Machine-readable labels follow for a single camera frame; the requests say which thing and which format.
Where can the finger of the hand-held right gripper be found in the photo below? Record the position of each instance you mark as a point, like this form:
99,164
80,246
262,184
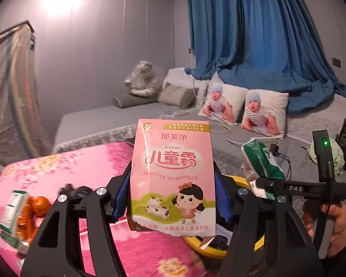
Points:
269,184

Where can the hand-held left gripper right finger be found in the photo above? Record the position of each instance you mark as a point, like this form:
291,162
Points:
219,196

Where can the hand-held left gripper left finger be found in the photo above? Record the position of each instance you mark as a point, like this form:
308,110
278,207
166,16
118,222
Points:
121,196

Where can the yellow plastic bin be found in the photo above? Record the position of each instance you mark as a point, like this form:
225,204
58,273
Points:
243,180

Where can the green white tissue packet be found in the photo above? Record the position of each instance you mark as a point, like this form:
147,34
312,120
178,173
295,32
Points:
262,158

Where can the pink cartoon print carton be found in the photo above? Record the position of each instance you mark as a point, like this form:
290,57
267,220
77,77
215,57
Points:
170,164

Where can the person's right forearm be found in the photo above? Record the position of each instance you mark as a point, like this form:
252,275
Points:
343,255

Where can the person's right hand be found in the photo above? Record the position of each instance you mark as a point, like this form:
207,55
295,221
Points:
340,219

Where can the pale green cloth bundle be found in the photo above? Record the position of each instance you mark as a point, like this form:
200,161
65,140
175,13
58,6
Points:
338,155

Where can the black charger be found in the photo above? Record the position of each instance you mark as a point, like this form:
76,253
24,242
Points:
274,149

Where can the white power strip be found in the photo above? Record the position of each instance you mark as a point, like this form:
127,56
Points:
266,141

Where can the pink floral blanket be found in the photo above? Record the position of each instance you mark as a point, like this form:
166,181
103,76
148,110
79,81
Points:
75,161

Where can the baby print pillow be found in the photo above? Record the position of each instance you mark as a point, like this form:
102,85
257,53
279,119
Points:
262,115
222,104

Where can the grey bolster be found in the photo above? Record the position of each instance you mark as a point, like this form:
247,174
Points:
129,101

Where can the grey pillow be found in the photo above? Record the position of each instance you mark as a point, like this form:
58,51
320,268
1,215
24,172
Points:
176,96

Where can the light grey folded quilt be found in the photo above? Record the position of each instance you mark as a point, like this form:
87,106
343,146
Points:
187,76

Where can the blue curtain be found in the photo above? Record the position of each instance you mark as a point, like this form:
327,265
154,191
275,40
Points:
248,34

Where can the striped grey draped sheet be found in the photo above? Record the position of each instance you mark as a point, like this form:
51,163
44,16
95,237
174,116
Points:
14,92

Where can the dark wall switch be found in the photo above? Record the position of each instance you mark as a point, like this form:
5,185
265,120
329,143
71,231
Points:
337,62

